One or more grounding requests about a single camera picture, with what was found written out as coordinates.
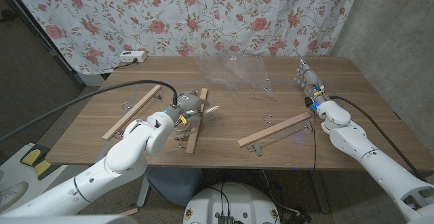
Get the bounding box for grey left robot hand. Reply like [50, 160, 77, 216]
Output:
[174, 93, 211, 122]

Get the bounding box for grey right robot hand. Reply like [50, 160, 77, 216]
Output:
[293, 58, 326, 99]

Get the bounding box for grey orange handled scissors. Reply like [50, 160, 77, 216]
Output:
[173, 105, 222, 132]

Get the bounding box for transparent cling film sheet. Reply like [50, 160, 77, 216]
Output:
[195, 54, 277, 102]

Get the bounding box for wooden clip hanger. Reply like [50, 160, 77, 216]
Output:
[174, 88, 218, 155]
[101, 84, 163, 141]
[237, 111, 315, 157]

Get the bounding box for white power strip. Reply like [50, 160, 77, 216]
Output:
[119, 50, 148, 64]

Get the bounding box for grey blue bin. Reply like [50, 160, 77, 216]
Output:
[139, 167, 205, 207]

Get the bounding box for floral rose print curtain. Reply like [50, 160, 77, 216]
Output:
[5, 0, 363, 75]

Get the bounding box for white table leg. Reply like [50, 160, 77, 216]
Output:
[136, 175, 153, 208]

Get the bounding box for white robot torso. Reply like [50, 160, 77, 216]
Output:
[182, 182, 281, 224]

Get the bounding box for grey table leg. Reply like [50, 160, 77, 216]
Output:
[309, 170, 330, 214]

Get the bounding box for small wooden strip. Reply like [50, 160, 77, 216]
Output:
[117, 208, 139, 217]

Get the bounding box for black power adapter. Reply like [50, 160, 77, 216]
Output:
[288, 210, 311, 224]

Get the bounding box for dark perforated partition panel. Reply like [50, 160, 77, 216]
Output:
[0, 0, 84, 157]

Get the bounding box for black yellow floor pedal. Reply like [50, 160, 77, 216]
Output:
[19, 144, 64, 181]

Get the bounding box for white robot chest shell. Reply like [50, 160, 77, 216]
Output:
[0, 214, 138, 224]

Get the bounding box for white floor board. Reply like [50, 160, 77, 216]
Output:
[0, 142, 68, 201]

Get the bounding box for white sneaker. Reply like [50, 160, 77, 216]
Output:
[0, 181, 30, 210]

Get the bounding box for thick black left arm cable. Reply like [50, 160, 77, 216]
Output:
[0, 79, 180, 142]

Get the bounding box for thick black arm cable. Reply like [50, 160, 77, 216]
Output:
[0, 79, 180, 142]
[327, 94, 427, 181]

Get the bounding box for black power strip cable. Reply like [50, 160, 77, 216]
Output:
[111, 58, 139, 71]

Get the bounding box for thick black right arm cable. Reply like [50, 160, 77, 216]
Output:
[327, 94, 427, 181]

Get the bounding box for black torso cable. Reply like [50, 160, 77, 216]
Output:
[207, 182, 232, 217]

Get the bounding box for black partition frame post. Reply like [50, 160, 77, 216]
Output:
[0, 0, 86, 90]

